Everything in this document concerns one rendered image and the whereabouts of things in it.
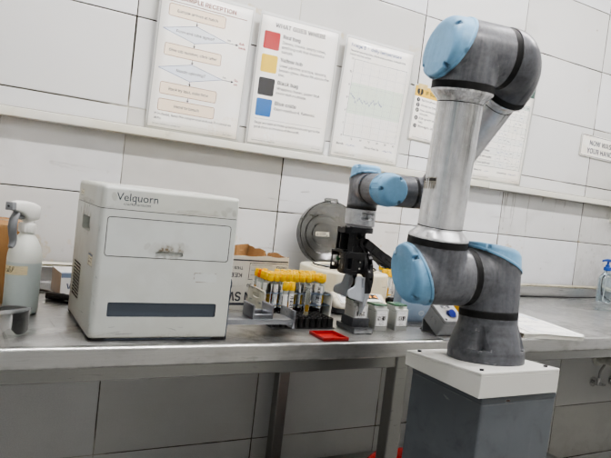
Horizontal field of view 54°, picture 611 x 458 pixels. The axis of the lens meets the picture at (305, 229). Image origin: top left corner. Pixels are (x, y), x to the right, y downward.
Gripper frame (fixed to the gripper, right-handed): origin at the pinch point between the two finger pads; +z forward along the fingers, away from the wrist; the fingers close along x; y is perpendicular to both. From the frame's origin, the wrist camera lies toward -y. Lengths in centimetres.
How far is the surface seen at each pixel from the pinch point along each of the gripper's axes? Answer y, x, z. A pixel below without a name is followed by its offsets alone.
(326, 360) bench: 12.1, 8.8, 11.0
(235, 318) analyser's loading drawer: 34.9, 6.2, 2.0
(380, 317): -7.0, 1.0, 2.6
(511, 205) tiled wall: -111, -60, -32
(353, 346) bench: 7.2, 11.6, 7.1
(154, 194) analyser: 56, 9, -23
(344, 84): -20, -55, -66
